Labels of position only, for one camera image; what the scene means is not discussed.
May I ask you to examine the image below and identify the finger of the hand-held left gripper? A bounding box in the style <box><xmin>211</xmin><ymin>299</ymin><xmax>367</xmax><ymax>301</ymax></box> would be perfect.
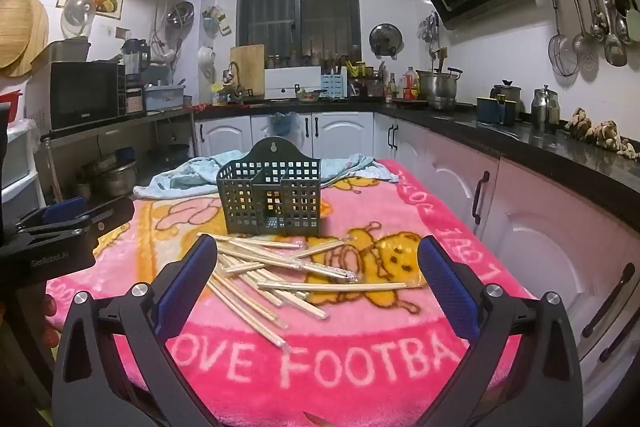
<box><xmin>14</xmin><ymin>196</ymin><xmax>93</xmax><ymax>235</ymax></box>
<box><xmin>20</xmin><ymin>197</ymin><xmax>136</xmax><ymax>253</ymax></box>

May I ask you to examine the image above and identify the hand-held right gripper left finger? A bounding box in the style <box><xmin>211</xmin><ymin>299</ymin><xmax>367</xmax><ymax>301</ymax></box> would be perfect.
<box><xmin>52</xmin><ymin>234</ymin><xmax>221</xmax><ymax>427</ymax></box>

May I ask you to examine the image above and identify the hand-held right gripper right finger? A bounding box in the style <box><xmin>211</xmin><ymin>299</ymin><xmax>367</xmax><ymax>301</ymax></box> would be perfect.
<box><xmin>417</xmin><ymin>234</ymin><xmax>583</xmax><ymax>427</ymax></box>

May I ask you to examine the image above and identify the pile of wooden chopsticks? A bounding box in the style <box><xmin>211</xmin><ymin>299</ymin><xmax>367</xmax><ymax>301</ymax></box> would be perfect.
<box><xmin>196</xmin><ymin>232</ymin><xmax>408</xmax><ymax>349</ymax></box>

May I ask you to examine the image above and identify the dark green utensil basket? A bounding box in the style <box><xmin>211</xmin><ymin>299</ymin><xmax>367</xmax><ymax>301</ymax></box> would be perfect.
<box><xmin>217</xmin><ymin>138</ymin><xmax>322</xmax><ymax>238</ymax></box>

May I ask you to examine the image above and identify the cluster of small hanging utensils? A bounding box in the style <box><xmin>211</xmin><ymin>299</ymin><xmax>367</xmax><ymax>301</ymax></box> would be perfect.
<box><xmin>417</xmin><ymin>11</ymin><xmax>441</xmax><ymax>58</ymax></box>

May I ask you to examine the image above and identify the row of hanging cooking utensils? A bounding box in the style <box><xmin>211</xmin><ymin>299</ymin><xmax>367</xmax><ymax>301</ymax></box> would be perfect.
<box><xmin>547</xmin><ymin>0</ymin><xmax>640</xmax><ymax>78</ymax></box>

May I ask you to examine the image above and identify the person's left hand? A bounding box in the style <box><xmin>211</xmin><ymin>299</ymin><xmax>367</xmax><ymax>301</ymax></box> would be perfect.
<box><xmin>42</xmin><ymin>294</ymin><xmax>63</xmax><ymax>348</ymax></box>

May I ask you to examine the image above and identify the steel pot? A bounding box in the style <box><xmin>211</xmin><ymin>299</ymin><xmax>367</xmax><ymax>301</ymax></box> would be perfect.
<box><xmin>97</xmin><ymin>159</ymin><xmax>138</xmax><ymax>198</ymax></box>

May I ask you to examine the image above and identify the metal storage shelf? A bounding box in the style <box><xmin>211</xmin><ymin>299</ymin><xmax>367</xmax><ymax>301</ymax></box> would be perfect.
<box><xmin>40</xmin><ymin>107</ymin><xmax>197</xmax><ymax>202</ymax></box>

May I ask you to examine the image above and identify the black wok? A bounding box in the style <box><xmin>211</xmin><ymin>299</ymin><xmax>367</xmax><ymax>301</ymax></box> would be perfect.
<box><xmin>157</xmin><ymin>144</ymin><xmax>191</xmax><ymax>168</ymax></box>

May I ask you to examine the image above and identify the light blue towel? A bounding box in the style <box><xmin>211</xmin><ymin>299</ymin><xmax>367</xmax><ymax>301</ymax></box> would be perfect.
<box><xmin>132</xmin><ymin>150</ymin><xmax>401</xmax><ymax>200</ymax></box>

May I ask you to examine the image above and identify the pink printed blanket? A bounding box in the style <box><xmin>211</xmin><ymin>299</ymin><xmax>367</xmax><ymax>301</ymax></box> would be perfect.
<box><xmin>45</xmin><ymin>159</ymin><xmax>538</xmax><ymax>427</ymax></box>

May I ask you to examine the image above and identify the black microwave oven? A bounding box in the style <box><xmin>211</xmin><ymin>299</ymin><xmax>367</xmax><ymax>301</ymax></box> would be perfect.
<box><xmin>49</xmin><ymin>61</ymin><xmax>126</xmax><ymax>132</ymax></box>

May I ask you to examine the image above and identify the blender with dark jug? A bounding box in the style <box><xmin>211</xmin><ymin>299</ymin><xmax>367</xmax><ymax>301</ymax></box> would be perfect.
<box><xmin>121</xmin><ymin>38</ymin><xmax>152</xmax><ymax>85</ymax></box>

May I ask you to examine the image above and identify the grey plastic basin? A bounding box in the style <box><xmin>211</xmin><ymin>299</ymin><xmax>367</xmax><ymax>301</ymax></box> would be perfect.
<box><xmin>47</xmin><ymin>37</ymin><xmax>92</xmax><ymax>64</ymax></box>

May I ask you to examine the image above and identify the round wooden board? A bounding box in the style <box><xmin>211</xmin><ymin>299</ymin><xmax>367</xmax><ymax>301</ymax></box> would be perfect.
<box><xmin>10</xmin><ymin>0</ymin><xmax>50</xmax><ymax>78</ymax></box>

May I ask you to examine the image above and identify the metal kitchen faucet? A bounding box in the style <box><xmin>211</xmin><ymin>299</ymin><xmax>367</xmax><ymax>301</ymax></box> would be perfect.
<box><xmin>222</xmin><ymin>62</ymin><xmax>246</xmax><ymax>102</ymax></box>

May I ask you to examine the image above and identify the dark blue container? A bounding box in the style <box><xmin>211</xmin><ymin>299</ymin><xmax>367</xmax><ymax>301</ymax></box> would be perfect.
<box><xmin>476</xmin><ymin>96</ymin><xmax>517</xmax><ymax>126</ymax></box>

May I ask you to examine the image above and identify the blue plastic bag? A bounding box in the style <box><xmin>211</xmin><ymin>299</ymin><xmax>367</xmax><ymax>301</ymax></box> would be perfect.
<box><xmin>270</xmin><ymin>111</ymin><xmax>300</xmax><ymax>138</ymax></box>

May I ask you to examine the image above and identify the glass pot lid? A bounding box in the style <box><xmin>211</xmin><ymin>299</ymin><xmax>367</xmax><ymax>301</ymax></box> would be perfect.
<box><xmin>60</xmin><ymin>0</ymin><xmax>97</xmax><ymax>38</ymax></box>

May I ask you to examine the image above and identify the wooden cutting board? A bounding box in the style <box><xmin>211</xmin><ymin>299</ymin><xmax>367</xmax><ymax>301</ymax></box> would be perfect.
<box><xmin>230</xmin><ymin>44</ymin><xmax>266</xmax><ymax>96</ymax></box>

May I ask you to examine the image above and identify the steel canister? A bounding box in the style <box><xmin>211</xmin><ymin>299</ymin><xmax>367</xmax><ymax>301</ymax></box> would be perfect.
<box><xmin>531</xmin><ymin>84</ymin><xmax>561</xmax><ymax>132</ymax></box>

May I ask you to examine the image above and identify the steel stockpot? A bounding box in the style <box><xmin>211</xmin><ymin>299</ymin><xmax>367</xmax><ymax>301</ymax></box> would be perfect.
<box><xmin>416</xmin><ymin>68</ymin><xmax>463</xmax><ymax>110</ymax></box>

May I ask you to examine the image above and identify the hanging steel bowl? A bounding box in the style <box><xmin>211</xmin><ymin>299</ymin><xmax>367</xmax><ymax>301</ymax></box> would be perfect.
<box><xmin>166</xmin><ymin>2</ymin><xmax>195</xmax><ymax>28</ymax></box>

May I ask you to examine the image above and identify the oil bottle with red label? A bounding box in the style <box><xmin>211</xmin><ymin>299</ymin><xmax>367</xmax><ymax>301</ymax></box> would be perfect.
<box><xmin>403</xmin><ymin>67</ymin><xmax>421</xmax><ymax>100</ymax></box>

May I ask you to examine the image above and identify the pile of ginger roots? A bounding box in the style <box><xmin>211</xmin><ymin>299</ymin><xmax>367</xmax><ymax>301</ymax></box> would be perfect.
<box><xmin>565</xmin><ymin>108</ymin><xmax>640</xmax><ymax>160</ymax></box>

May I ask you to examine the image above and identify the light blue knife holder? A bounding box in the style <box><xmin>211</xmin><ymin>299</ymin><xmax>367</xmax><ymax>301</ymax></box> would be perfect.
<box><xmin>321</xmin><ymin>74</ymin><xmax>348</xmax><ymax>99</ymax></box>

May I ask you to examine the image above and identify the row of jars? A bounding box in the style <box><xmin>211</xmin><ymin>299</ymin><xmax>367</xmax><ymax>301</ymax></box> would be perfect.
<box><xmin>267</xmin><ymin>47</ymin><xmax>361</xmax><ymax>68</ymax></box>

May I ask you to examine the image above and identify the wall holder with sponges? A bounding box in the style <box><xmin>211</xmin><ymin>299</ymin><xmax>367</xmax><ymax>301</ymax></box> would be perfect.
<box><xmin>202</xmin><ymin>6</ymin><xmax>233</xmax><ymax>36</ymax></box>

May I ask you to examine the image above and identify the dark pot lid on wall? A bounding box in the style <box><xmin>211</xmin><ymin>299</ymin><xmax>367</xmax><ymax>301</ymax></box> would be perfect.
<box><xmin>369</xmin><ymin>23</ymin><xmax>404</xmax><ymax>58</ymax></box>

